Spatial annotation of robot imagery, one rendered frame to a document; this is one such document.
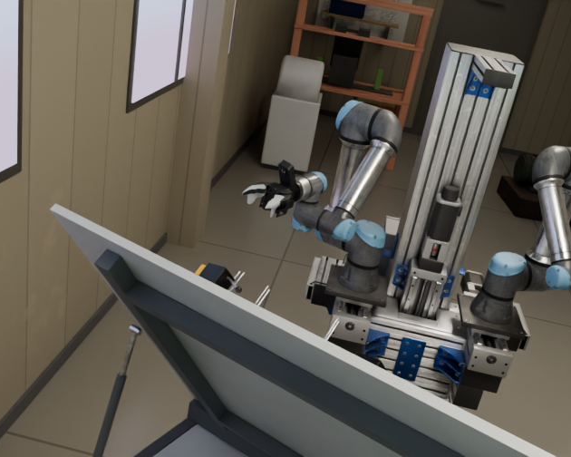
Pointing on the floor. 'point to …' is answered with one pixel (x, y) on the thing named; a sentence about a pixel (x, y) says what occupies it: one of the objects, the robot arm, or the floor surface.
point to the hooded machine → (294, 114)
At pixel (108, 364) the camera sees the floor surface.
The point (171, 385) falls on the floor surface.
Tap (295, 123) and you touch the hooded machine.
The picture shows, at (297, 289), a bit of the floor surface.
